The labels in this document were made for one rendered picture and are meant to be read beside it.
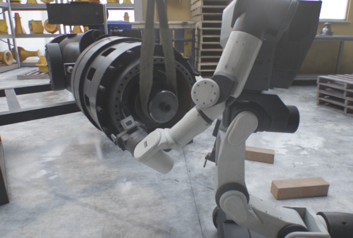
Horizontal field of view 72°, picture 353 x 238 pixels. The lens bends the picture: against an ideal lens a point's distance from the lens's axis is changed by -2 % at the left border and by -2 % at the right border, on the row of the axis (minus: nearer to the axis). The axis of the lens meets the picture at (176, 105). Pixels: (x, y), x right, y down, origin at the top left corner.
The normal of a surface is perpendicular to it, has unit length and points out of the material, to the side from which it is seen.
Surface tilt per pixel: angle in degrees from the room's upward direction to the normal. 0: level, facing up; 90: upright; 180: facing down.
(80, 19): 90
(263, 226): 90
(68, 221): 0
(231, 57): 70
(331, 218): 10
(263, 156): 90
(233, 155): 114
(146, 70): 94
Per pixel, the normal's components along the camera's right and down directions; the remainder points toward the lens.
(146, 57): 0.08, 0.32
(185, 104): -0.84, -0.06
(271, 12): -0.39, 0.39
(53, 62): 0.49, -0.07
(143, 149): -0.65, -0.52
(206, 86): -0.38, -0.07
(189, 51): 0.65, 0.22
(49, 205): 0.00, -0.96
